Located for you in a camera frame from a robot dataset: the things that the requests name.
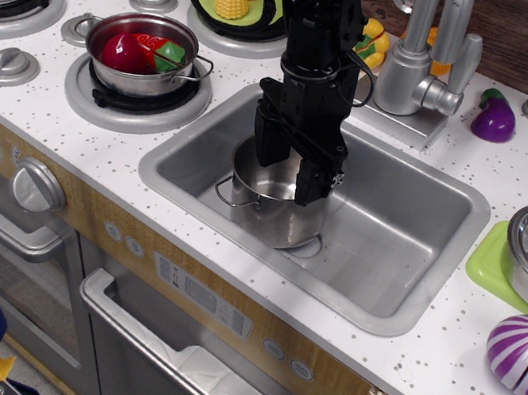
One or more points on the grey oven dial knob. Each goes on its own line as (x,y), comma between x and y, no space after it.
(35,188)

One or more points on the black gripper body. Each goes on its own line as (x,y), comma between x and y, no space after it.
(312,113)

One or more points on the grey stove knob middle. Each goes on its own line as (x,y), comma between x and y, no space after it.
(75,30)

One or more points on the grey toy sink basin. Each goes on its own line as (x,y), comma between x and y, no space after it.
(377,249)

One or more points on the left stove burner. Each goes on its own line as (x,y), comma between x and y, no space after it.
(26,17)

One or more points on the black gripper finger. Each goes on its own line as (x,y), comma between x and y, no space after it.
(271,144)
(315,182)

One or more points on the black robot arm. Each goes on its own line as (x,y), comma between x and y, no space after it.
(321,36)

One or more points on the grey stove knob front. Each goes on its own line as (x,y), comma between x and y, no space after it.
(17,67)

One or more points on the toy oven door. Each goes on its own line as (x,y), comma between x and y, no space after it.
(40,273)

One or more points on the steel pot on burner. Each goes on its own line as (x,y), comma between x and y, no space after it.
(150,84)

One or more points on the green toy mat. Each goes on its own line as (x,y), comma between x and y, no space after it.
(484,267)

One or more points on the purple toy eggplant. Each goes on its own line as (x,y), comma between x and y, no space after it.
(496,120)

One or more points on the red toy pepper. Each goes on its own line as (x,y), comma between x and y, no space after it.
(122,53)

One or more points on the toy burger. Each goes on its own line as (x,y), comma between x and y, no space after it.
(374,45)

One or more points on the toy dishwasher door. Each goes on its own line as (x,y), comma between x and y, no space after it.
(146,345)

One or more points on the front right stove burner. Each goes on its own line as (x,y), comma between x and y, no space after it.
(99,105)

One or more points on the purple striped toy onion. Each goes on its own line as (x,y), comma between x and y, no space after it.
(524,355)

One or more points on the red green toy vegetable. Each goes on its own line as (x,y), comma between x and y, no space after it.
(161,54)

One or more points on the light green toy plate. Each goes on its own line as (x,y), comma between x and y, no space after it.
(254,14)

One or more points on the silver toy faucet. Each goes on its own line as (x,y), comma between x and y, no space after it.
(424,74)

